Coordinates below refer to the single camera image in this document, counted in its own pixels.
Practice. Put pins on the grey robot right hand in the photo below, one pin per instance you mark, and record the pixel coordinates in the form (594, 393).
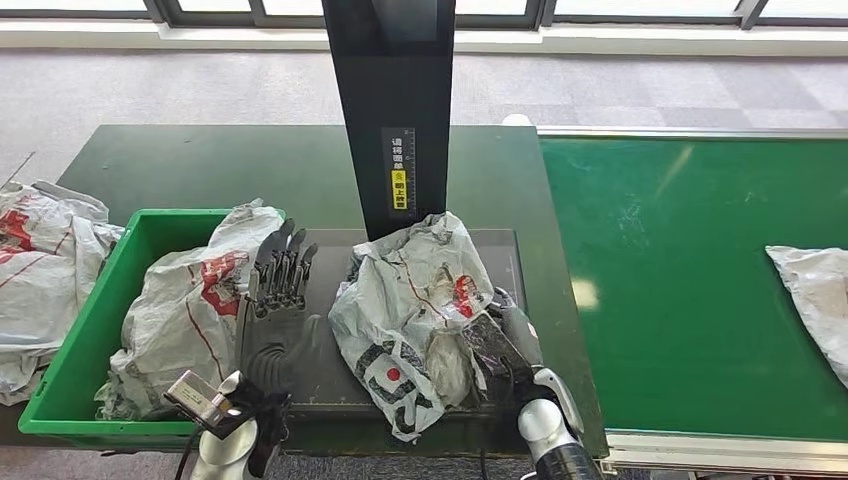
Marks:
(520, 328)

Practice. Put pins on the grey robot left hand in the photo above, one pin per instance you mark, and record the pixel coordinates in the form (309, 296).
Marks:
(278, 338)

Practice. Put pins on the black yellow label sticker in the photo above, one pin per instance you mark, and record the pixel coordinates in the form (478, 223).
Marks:
(399, 172)

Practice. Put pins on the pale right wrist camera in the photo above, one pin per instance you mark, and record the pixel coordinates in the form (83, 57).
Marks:
(493, 351)

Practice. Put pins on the green plastic crate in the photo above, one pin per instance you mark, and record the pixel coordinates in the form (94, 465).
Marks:
(73, 371)

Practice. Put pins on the white round knob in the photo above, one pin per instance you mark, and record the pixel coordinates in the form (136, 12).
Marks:
(517, 120)

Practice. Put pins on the dark green table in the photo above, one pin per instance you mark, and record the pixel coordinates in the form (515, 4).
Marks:
(166, 166)

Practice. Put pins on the thin dark rod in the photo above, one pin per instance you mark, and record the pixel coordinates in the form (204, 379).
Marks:
(20, 169)

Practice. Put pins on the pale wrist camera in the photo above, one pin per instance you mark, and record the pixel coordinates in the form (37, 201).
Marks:
(493, 351)
(195, 397)

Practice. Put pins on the flat pale grey parcel bag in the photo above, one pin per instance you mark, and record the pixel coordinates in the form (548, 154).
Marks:
(818, 298)

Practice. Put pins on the black inbound scanner machine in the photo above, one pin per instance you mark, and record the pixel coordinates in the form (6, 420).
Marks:
(397, 86)

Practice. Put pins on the green conveyor belt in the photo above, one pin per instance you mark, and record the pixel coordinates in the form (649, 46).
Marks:
(662, 232)

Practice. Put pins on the white parcel bag brown patch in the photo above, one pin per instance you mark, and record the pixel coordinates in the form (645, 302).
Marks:
(397, 298)

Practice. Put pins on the dark window frame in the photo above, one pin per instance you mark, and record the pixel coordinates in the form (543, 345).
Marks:
(166, 13)

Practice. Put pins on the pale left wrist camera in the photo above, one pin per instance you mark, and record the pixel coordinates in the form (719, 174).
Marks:
(195, 397)

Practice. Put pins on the white red-printed bag pile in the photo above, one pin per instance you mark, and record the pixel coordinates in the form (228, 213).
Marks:
(46, 278)

